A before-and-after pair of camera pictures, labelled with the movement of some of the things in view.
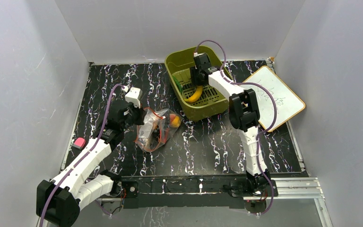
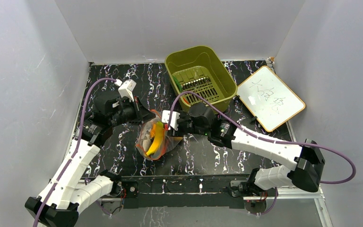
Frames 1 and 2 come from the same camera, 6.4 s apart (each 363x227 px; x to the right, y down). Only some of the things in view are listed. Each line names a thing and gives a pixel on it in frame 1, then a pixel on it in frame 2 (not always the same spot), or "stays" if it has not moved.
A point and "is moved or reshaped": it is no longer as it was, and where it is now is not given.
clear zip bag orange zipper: (159, 125) is moved or reshaped
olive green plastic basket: (177, 66) stays
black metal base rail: (166, 191) stays
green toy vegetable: (178, 84) stays
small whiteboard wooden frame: (288, 104) stays
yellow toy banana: (196, 94) -> (159, 129)
